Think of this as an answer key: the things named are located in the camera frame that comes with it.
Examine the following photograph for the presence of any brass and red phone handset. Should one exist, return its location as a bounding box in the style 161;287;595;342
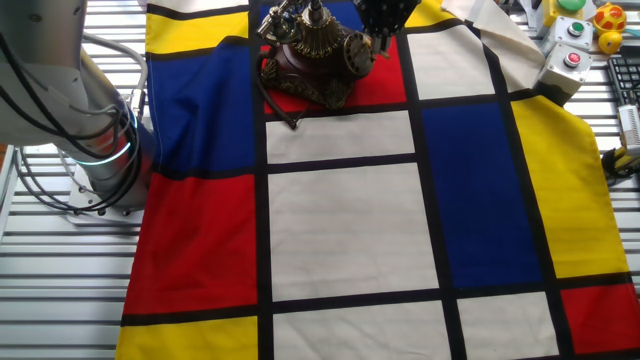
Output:
255;0;304;45

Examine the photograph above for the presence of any black keyboard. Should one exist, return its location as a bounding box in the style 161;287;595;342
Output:
606;54;640;109

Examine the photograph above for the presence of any white frame rail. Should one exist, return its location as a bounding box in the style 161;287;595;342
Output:
0;144;21;241

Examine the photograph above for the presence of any yellow box with green button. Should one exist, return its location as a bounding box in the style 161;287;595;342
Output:
542;0;587;27

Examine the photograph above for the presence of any yellow black cable clamp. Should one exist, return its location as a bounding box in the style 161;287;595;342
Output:
600;147;640;181

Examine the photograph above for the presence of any grey box with green button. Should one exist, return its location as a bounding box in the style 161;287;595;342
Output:
549;15;595;51

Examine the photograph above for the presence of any antique brass rotary phone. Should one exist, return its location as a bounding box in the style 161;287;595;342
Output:
254;0;387;111

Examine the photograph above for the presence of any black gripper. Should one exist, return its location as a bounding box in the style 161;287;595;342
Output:
353;0;421;55

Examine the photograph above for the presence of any black phone cord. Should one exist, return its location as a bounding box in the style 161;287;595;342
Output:
253;48;302;131

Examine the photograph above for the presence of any yellow orange toy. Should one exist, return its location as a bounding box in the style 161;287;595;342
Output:
593;2;628;36

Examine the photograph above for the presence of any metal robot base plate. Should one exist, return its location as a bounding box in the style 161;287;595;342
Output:
65;164;147;227

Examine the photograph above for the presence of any thick grey cable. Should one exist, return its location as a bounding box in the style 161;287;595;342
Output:
79;30;151;109

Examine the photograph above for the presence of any Mondrian pattern tablecloth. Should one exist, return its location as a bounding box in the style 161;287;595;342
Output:
114;0;640;360

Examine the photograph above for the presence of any black cable bundle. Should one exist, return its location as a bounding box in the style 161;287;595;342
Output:
0;29;144;217

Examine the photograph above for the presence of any grey box with red button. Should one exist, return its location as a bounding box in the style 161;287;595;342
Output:
532;42;594;107

